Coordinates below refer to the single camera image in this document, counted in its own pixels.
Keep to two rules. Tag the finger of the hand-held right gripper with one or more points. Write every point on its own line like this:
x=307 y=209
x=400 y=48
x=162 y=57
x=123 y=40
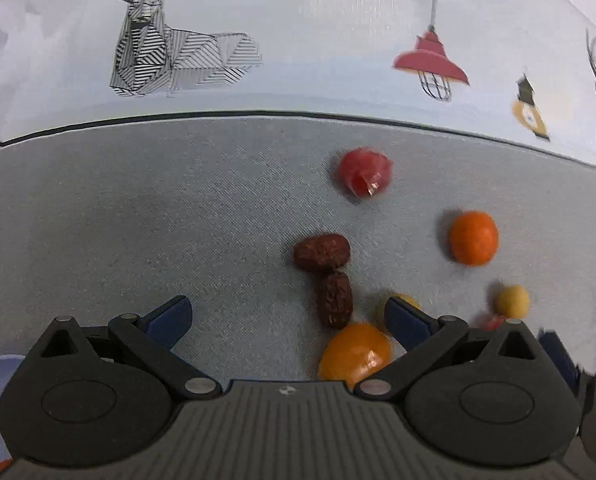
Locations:
x=560 y=360

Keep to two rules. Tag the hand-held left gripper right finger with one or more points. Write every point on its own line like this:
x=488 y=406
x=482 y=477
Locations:
x=403 y=320

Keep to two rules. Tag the printed grey tablecloth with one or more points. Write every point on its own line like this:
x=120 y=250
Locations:
x=178 y=210

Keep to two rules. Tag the dried red date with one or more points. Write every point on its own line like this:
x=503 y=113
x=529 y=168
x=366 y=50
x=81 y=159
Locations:
x=335 y=300
x=322 y=253

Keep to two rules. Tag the small red fruit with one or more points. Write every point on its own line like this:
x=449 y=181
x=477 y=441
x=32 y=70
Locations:
x=493 y=321

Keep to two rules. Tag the orange fruit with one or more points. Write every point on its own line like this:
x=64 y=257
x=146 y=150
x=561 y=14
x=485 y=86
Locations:
x=353 y=352

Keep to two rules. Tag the small yellow fruit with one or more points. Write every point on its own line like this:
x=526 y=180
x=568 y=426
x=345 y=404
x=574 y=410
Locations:
x=412 y=302
x=512 y=301

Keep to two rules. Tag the round orange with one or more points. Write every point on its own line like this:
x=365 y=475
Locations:
x=474 y=238

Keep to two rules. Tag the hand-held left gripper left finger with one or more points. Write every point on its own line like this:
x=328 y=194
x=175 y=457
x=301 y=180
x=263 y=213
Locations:
x=170 y=317

